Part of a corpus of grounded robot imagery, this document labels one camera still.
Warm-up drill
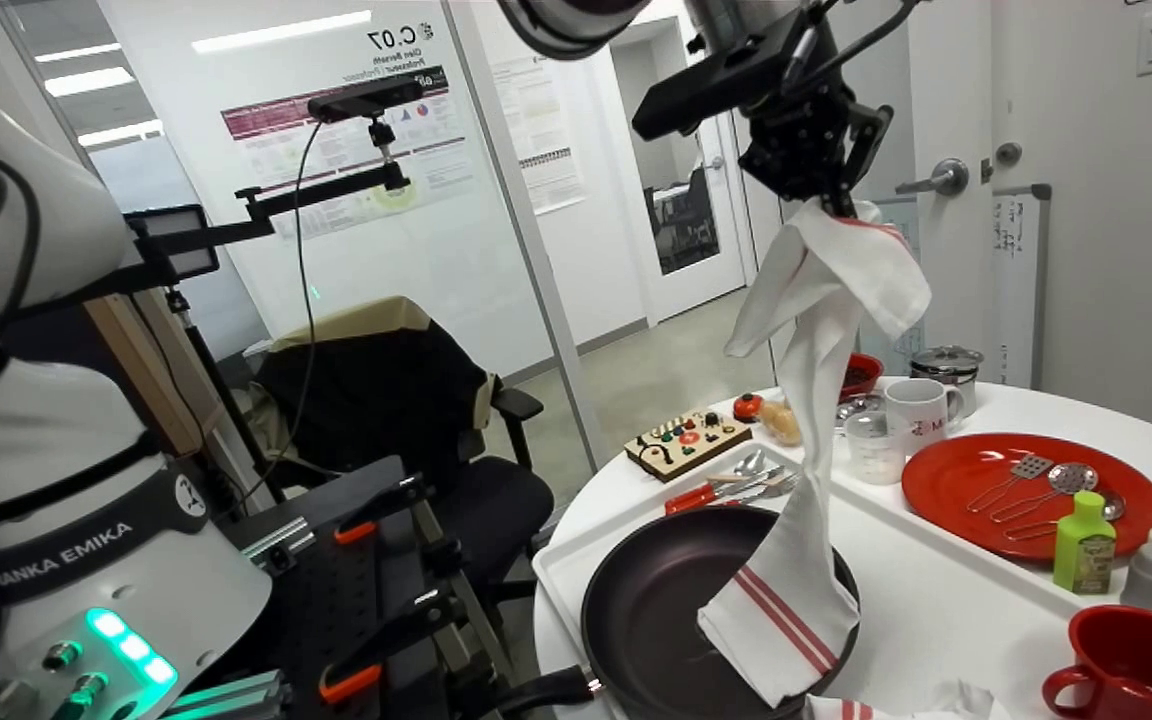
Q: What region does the small metal tin with lid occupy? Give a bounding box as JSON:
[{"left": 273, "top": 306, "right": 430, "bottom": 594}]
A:
[{"left": 844, "top": 395, "right": 900, "bottom": 439}]

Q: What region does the black frying pan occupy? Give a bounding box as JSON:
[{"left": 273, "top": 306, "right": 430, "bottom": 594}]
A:
[{"left": 488, "top": 503, "right": 870, "bottom": 720}]

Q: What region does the orange handled black clamp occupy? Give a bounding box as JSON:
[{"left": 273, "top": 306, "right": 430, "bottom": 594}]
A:
[
  {"left": 312, "top": 582, "right": 502, "bottom": 712},
  {"left": 329, "top": 484, "right": 440, "bottom": 553}
]

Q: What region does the small leaning whiteboard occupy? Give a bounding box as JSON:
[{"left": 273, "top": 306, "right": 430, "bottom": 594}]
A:
[{"left": 870, "top": 178, "right": 1057, "bottom": 393}]

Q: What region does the red handled spoon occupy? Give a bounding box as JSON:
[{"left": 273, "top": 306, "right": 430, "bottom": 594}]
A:
[{"left": 659, "top": 444, "right": 776, "bottom": 521}]

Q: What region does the camera on tripod arm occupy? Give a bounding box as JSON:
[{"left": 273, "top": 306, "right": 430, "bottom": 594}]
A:
[{"left": 217, "top": 61, "right": 471, "bottom": 191}]

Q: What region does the silver door lock knob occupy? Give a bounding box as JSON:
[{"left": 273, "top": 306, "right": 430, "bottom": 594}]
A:
[{"left": 977, "top": 135, "right": 1029, "bottom": 184}]

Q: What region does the silver door lever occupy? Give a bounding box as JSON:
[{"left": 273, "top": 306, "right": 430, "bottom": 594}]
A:
[{"left": 891, "top": 156, "right": 972, "bottom": 202}]

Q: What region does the red round plate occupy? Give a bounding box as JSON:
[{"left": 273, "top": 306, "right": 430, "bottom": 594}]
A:
[{"left": 900, "top": 431, "right": 1152, "bottom": 568}]

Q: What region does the clear glass cup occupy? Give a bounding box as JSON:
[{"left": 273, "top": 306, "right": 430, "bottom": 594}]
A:
[{"left": 839, "top": 424, "right": 908, "bottom": 489}]

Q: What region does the white door with window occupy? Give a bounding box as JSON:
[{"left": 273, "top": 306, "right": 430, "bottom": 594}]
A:
[{"left": 599, "top": 23, "right": 773, "bottom": 326}]

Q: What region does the wooden button board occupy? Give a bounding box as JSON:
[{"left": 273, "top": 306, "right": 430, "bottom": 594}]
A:
[{"left": 625, "top": 407, "right": 756, "bottom": 484}]

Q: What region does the green squeeze bottle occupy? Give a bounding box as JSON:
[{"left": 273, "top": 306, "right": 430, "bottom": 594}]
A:
[{"left": 1052, "top": 489, "right": 1119, "bottom": 594}]

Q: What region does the black robot stand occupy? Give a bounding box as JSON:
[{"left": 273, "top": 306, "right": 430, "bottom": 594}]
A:
[{"left": 199, "top": 453, "right": 559, "bottom": 720}]

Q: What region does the white mug red print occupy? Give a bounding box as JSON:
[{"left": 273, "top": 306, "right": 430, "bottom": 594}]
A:
[{"left": 881, "top": 374, "right": 972, "bottom": 453}]

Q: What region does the red bowl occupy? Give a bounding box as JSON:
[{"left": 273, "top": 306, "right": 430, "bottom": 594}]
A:
[{"left": 844, "top": 349, "right": 887, "bottom": 407}]

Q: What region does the red ceramic mug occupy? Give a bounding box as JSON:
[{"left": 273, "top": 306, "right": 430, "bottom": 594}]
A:
[{"left": 1041, "top": 603, "right": 1152, "bottom": 720}]

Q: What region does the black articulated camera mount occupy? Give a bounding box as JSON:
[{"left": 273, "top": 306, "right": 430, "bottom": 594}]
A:
[{"left": 231, "top": 116, "right": 415, "bottom": 233}]

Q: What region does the glass jar with lid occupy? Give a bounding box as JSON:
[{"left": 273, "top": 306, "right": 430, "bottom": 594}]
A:
[{"left": 908, "top": 344, "right": 990, "bottom": 414}]

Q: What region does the red striped white towel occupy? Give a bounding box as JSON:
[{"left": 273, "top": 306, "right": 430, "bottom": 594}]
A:
[{"left": 693, "top": 194, "right": 938, "bottom": 712}]

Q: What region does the beige bread roll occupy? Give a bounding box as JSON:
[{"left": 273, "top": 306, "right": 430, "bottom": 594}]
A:
[{"left": 762, "top": 395, "right": 810, "bottom": 453}]

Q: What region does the black flat panel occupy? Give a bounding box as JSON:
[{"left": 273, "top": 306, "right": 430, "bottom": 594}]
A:
[{"left": 120, "top": 198, "right": 224, "bottom": 288}]

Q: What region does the steel fork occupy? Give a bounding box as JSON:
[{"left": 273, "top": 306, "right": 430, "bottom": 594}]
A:
[{"left": 967, "top": 453, "right": 1057, "bottom": 525}]

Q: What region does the black armchair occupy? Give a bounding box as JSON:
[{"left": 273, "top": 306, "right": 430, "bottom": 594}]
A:
[{"left": 252, "top": 316, "right": 559, "bottom": 572}]

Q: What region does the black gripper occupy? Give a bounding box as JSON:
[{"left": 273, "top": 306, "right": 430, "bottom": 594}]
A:
[{"left": 741, "top": 76, "right": 895, "bottom": 221}]

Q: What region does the steel spoon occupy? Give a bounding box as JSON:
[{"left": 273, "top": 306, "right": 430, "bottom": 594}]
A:
[{"left": 1000, "top": 459, "right": 1103, "bottom": 530}]

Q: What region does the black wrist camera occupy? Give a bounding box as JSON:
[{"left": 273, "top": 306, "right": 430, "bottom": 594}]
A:
[{"left": 629, "top": 27, "right": 810, "bottom": 145}]

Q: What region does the black stereo camera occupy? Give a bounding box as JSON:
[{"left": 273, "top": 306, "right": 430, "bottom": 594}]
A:
[{"left": 304, "top": 71, "right": 432, "bottom": 127}]

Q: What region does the thin black camera cable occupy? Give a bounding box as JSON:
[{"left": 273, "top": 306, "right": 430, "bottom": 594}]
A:
[{"left": 288, "top": 116, "right": 329, "bottom": 339}]

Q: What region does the red handled knife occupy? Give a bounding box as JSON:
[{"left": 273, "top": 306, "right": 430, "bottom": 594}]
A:
[{"left": 666, "top": 453, "right": 796, "bottom": 521}]

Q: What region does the beige jacket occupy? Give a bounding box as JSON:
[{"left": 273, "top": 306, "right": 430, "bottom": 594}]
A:
[{"left": 261, "top": 290, "right": 496, "bottom": 431}]

